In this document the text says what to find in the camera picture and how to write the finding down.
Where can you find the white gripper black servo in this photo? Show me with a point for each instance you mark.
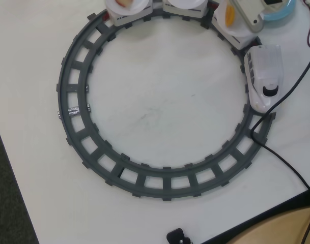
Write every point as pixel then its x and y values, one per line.
pixel 249 16

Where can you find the blue dish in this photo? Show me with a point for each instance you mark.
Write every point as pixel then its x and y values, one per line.
pixel 279 16

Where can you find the yellow egg sushi piece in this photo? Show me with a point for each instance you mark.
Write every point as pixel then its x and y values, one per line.
pixel 230 15

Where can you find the white plate carrying egg sushi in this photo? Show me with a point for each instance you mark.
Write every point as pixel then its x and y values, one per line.
pixel 221 15

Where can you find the white Shinkansen toy locomotive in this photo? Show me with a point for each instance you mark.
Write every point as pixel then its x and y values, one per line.
pixel 264 68

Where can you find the white plate carrying crab sushi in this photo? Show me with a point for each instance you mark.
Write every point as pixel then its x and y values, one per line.
pixel 139 5

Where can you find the red white crab sushi piece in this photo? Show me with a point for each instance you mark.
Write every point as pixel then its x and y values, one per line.
pixel 124 2

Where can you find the white wagon under egg plate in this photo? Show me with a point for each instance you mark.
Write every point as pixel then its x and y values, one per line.
pixel 240 42

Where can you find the empty white plate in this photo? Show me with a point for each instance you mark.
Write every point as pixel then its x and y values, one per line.
pixel 185 3

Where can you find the white wagon under crab plate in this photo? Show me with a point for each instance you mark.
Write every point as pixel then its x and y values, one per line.
pixel 129 19

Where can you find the grey circular toy train track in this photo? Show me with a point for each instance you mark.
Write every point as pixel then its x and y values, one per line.
pixel 167 183

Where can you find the silver foil tape piece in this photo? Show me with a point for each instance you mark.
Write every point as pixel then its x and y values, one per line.
pixel 73 111

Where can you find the black plug adapter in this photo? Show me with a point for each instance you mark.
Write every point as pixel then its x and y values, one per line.
pixel 176 236

